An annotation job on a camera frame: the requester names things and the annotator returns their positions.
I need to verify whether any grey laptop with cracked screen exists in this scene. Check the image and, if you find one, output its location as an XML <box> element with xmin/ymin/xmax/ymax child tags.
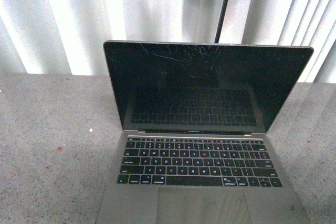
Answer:
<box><xmin>97</xmin><ymin>41</ymin><xmax>313</xmax><ymax>223</ymax></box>

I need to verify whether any white pleated curtain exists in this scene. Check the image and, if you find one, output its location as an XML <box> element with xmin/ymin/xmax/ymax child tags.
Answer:
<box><xmin>1</xmin><ymin>0</ymin><xmax>335</xmax><ymax>83</ymax></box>

